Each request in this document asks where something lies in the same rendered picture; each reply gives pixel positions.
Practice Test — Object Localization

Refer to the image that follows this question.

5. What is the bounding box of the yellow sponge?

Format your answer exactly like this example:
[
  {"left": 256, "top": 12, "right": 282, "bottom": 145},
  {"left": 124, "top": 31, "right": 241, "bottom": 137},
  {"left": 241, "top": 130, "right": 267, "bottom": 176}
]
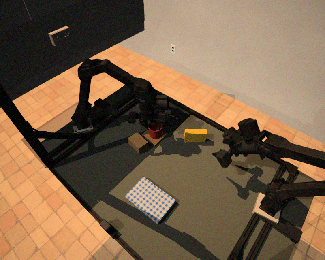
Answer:
[{"left": 184, "top": 129, "right": 207, "bottom": 142}]

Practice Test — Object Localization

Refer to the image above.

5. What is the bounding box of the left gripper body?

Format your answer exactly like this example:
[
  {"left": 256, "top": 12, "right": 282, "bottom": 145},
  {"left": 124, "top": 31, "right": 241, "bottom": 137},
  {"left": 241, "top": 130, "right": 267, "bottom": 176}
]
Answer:
[{"left": 128, "top": 108, "right": 167, "bottom": 124}]

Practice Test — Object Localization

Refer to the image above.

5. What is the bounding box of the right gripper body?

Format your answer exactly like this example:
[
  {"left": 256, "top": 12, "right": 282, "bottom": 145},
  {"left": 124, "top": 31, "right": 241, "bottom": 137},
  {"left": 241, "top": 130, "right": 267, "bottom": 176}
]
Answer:
[{"left": 216, "top": 139, "right": 248, "bottom": 168}]

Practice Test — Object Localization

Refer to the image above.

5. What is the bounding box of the red cup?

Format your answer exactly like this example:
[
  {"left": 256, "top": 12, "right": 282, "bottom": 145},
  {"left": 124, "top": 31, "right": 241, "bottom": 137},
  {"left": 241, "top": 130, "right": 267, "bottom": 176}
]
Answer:
[{"left": 148, "top": 121, "right": 163, "bottom": 139}]

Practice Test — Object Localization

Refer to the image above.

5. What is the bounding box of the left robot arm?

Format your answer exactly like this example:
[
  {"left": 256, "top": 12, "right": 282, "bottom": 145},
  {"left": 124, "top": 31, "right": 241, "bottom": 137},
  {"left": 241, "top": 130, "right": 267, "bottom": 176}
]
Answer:
[{"left": 71, "top": 59, "right": 169, "bottom": 130}]

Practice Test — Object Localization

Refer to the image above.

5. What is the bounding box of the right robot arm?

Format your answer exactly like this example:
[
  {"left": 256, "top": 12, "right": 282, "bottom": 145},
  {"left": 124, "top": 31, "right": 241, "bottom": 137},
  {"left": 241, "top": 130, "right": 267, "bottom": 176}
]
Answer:
[{"left": 222, "top": 118, "right": 325, "bottom": 217}]

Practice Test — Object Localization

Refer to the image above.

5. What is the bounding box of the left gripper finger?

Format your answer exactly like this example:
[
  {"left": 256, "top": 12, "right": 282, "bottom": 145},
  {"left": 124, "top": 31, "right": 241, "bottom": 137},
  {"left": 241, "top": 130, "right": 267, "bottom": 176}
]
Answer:
[
  {"left": 149, "top": 122, "right": 156, "bottom": 129},
  {"left": 139, "top": 120, "right": 148, "bottom": 129}
]

